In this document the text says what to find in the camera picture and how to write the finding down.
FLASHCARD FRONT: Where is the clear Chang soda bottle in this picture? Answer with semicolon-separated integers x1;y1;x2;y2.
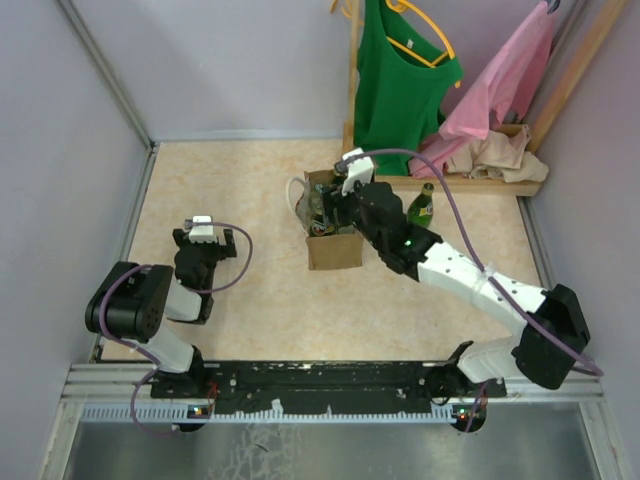
308;183;325;215
336;224;357;235

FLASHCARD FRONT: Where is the green Perrier bottle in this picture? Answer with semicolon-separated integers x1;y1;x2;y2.
407;183;435;229
309;214;336;237
331;166;346;186

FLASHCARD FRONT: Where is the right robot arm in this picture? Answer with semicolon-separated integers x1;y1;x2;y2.
321;182;590;396

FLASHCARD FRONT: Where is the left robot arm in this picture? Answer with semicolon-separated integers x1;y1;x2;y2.
85;217;237;399

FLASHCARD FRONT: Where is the burlap canvas tote bag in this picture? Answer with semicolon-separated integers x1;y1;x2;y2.
285;170;363;271

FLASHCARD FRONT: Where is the wooden clothes rack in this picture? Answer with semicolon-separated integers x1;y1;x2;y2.
341;0;632;198

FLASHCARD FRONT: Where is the green tank top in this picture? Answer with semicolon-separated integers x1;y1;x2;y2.
354;1;463;151

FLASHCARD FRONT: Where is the beige crumpled cloth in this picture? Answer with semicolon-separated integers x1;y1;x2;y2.
445;124;549;183

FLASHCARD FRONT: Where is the pink shirt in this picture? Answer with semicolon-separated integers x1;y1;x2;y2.
422;1;555;169

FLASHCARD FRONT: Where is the yellow clothes hanger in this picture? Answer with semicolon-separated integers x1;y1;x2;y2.
329;0;462;90

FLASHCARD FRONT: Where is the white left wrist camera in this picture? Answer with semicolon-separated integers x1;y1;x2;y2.
184;215;219;244

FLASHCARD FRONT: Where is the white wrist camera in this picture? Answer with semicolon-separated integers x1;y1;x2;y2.
184;215;219;244
334;148;376;196

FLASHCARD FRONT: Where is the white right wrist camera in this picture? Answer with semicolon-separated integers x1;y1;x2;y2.
334;148;376;196

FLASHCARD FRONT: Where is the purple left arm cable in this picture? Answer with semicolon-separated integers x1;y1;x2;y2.
98;222;254;439

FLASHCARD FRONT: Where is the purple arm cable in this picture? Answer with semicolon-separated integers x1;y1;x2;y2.
98;222;254;439
339;148;605;435

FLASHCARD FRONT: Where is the white cable duct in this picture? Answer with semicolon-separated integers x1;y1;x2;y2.
80;400;486;426

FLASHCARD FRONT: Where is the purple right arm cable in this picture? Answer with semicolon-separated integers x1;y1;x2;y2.
339;148;605;435

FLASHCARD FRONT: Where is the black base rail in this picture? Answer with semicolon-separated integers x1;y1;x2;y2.
169;361;480;413

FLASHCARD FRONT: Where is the aluminium frame post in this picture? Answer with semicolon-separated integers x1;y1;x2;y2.
55;0;154;150

